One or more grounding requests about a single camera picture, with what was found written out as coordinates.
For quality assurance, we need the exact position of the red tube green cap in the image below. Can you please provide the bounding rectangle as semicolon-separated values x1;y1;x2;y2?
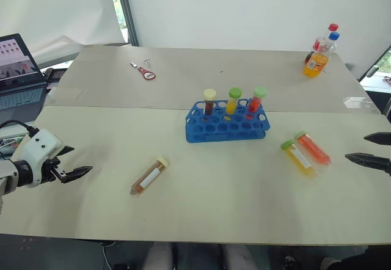
247;86;269;114

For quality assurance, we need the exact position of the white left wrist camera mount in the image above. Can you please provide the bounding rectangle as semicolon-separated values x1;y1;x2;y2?
10;128;65;189

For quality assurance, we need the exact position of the light brown tube cream cap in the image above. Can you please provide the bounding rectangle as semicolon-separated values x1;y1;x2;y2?
130;156;170;196

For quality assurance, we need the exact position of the small black device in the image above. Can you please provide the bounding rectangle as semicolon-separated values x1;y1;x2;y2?
42;67;67;83

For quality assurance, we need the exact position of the clear plastic scrap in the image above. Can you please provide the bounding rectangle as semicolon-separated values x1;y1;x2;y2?
343;96;376;109

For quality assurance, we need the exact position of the red bottle opener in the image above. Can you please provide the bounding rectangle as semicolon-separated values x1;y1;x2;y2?
130;62;157;81

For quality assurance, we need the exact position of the open grey laptop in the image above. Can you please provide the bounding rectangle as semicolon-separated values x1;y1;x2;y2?
0;33;49;125

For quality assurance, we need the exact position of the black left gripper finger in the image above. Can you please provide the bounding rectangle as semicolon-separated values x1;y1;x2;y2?
57;145;75;158
61;166;93;184

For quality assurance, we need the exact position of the blue test tube rack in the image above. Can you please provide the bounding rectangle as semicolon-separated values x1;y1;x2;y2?
185;98;271;144

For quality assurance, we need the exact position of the grey rounded shape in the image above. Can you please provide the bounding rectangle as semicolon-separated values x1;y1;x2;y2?
141;242;174;270

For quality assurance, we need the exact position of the orange tube green cap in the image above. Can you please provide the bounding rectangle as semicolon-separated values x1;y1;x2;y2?
294;131;332;166

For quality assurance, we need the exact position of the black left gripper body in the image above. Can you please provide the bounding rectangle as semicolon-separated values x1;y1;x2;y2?
40;156;70;184

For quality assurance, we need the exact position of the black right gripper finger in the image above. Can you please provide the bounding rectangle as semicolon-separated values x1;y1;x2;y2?
345;152;391;177
364;132;391;146

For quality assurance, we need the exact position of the dark brown tube cream cap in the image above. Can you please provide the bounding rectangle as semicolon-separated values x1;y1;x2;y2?
203;89;217;122

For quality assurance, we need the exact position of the dark window frame post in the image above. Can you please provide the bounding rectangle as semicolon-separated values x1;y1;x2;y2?
108;0;140;47

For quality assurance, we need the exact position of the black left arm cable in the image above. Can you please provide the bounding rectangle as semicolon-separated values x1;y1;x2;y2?
0;119;40;138

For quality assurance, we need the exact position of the orange soda bottle blue cap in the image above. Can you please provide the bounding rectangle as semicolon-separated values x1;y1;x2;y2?
302;31;341;79

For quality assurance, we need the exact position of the beige paper table cover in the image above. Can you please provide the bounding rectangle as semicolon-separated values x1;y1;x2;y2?
45;44;383;115
0;104;391;247

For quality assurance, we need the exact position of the grey window handle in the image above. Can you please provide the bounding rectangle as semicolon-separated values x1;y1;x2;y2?
365;63;383;79

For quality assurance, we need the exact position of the white cable under table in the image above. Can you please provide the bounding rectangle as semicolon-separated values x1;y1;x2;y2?
100;240;117;270

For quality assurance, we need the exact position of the cola bottle red cap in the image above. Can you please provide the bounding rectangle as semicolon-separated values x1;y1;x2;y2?
304;23;340;65

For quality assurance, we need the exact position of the yellow tube green cap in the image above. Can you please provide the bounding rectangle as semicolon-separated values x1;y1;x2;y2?
280;139;317;180
225;87;243;115

